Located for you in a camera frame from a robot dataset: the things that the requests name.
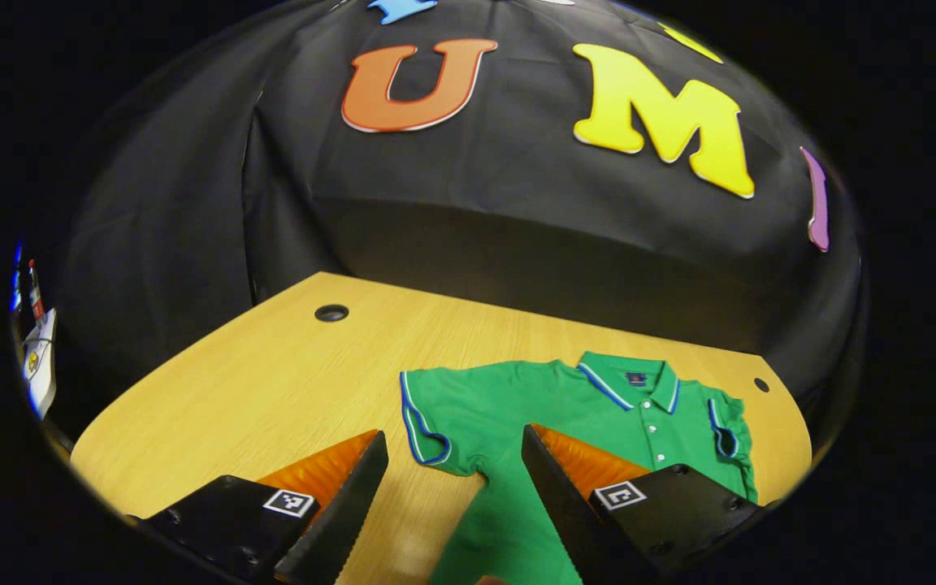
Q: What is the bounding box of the green T-shirt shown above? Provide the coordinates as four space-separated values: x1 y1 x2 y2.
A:
399 351 760 585

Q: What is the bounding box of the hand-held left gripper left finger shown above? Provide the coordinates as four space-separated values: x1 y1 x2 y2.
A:
127 429 390 585

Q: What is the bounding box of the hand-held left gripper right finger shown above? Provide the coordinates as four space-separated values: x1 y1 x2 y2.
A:
521 422 761 585

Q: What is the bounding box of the black backdrop cloth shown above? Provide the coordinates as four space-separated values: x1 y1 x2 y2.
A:
54 0 867 423

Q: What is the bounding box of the red bottle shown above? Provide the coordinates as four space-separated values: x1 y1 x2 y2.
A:
28 260 46 322

